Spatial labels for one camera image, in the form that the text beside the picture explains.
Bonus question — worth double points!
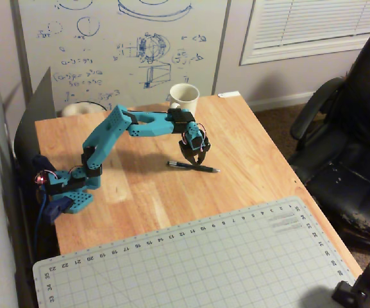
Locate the whiteboard with blue drawings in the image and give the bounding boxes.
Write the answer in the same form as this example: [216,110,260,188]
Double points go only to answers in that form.
[10,0,232,112]

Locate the white round roll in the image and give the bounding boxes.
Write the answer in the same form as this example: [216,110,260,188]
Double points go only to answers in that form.
[61,101,108,117]

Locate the grey cutting mat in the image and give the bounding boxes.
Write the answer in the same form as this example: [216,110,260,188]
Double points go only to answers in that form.
[32,195,358,308]

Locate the blue cable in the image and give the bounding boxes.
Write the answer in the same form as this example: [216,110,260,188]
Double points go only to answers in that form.
[33,189,49,261]

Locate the dark ballpoint pen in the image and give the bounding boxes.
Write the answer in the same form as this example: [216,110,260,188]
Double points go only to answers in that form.
[167,160,221,174]

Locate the white ceramic mug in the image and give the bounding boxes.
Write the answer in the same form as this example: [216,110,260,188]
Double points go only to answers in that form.
[165,83,201,116]

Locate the dark blue table clamp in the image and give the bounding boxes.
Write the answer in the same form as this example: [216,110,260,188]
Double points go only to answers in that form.
[31,154,74,225]

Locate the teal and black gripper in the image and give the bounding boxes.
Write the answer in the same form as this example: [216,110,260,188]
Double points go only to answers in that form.
[178,123,212,166]

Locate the dark grey flat panel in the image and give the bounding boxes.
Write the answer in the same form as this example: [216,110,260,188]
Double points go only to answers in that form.
[13,66,58,257]

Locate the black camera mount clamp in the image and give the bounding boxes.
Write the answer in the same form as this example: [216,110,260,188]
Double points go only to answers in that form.
[332,256,370,308]

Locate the white window blinds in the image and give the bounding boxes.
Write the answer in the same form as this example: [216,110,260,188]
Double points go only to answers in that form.
[239,0,370,66]

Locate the black leather office chair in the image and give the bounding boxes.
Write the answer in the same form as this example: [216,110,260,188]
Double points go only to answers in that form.
[286,15,370,254]

